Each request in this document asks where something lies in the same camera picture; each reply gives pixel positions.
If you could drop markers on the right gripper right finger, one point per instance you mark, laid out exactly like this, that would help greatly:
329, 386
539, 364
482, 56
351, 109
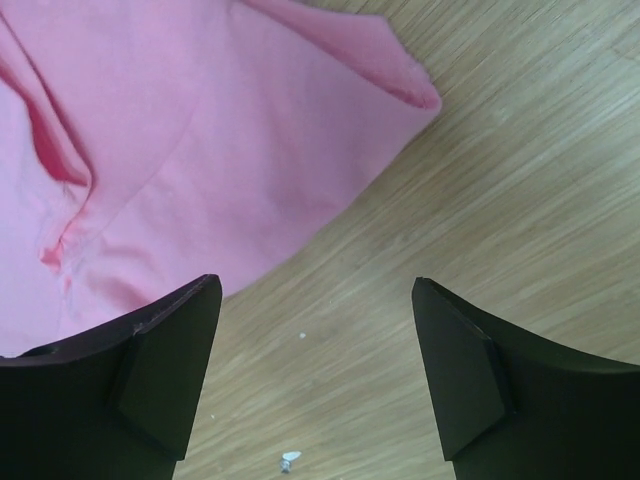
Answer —
510, 404

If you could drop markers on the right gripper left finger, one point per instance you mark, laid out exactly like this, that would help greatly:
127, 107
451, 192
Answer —
117, 401

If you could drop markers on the pink t shirt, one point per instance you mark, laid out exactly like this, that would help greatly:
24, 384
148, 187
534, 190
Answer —
147, 143

